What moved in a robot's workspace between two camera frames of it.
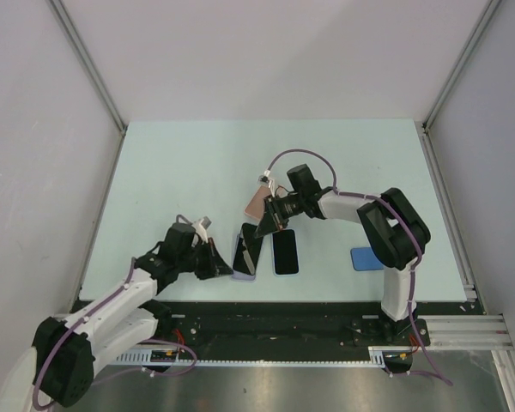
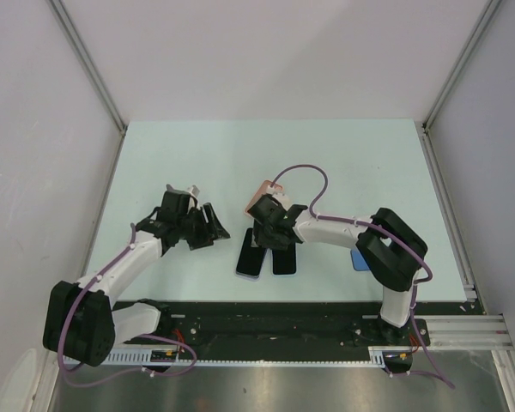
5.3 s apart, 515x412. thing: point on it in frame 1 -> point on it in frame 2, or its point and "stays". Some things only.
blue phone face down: [364, 258] stays
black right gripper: [271, 221] -> [263, 241]
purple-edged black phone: [285, 254] stays
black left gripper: [219, 266] -> [211, 230]
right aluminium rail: [507, 366] stays
